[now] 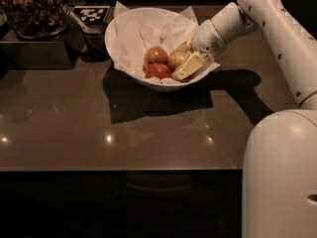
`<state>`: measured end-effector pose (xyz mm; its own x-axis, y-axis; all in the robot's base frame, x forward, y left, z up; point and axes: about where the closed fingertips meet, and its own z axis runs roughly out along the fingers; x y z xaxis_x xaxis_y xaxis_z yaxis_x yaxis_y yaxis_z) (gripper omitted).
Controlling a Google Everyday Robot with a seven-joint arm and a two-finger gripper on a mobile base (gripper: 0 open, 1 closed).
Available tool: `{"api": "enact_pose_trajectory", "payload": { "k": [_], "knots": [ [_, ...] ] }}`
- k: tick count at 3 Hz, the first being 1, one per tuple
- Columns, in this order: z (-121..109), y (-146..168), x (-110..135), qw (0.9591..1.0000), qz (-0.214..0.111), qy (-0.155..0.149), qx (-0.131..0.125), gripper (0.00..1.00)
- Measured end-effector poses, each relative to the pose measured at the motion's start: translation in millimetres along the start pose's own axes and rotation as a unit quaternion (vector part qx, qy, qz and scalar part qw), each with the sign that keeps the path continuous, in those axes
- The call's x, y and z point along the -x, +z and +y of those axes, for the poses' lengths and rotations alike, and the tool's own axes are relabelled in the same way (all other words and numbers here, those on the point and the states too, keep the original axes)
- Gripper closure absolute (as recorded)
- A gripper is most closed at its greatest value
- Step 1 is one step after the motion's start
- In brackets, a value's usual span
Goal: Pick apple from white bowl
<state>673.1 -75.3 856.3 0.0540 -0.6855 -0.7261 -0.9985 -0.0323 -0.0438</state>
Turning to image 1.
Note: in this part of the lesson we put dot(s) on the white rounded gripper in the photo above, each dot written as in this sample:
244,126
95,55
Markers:
207,40

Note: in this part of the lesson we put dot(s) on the yellow apple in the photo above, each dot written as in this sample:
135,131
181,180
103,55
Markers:
175,60

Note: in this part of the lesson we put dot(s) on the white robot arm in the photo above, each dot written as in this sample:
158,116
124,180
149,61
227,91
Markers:
280,160

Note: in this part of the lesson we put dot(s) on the yellow-red apple back left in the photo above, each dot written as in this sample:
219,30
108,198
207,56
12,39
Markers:
155,55

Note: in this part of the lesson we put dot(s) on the red apple front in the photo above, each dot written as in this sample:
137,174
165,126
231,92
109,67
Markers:
158,70

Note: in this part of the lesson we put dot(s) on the white bowl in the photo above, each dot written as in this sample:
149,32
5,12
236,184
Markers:
158,48

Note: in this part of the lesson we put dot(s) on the white paper liner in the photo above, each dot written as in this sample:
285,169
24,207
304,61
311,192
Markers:
132,40

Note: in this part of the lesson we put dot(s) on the dark cup with scoop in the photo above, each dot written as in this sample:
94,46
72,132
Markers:
94,39

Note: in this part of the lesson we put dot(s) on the checkered marker tag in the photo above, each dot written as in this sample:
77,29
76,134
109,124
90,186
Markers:
91,15

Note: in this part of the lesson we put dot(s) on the glass jar of nuts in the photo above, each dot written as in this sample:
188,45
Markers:
35,19

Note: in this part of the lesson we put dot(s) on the metal box stand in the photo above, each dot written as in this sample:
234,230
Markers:
59,52

